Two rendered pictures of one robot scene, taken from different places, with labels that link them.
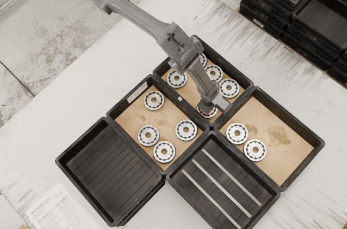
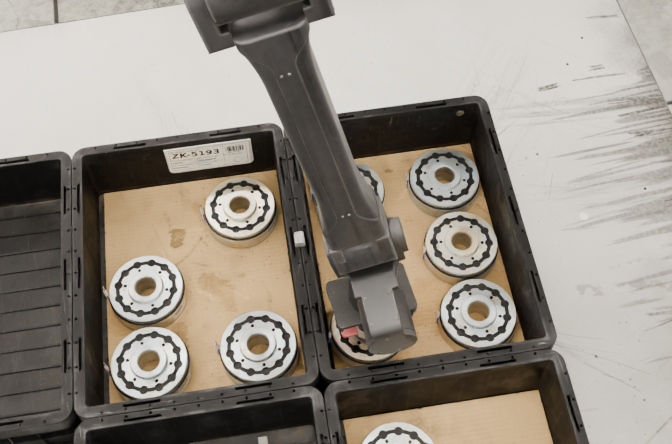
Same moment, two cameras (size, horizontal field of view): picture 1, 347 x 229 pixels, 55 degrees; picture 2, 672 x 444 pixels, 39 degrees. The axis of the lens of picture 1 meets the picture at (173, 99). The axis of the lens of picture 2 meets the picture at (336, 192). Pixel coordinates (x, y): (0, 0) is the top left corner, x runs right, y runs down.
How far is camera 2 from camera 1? 0.50 m
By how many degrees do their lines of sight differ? 17
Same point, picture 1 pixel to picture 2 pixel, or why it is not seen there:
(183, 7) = (535, 43)
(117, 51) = not seen: hidden behind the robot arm
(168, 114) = (249, 273)
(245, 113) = (475, 425)
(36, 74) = not seen: hidden behind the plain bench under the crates
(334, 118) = not seen: outside the picture
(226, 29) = (617, 167)
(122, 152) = (47, 290)
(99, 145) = (12, 230)
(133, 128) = (129, 247)
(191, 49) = not seen: outside the picture
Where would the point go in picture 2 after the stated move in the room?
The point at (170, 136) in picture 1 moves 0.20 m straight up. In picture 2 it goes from (207, 336) to (185, 269)
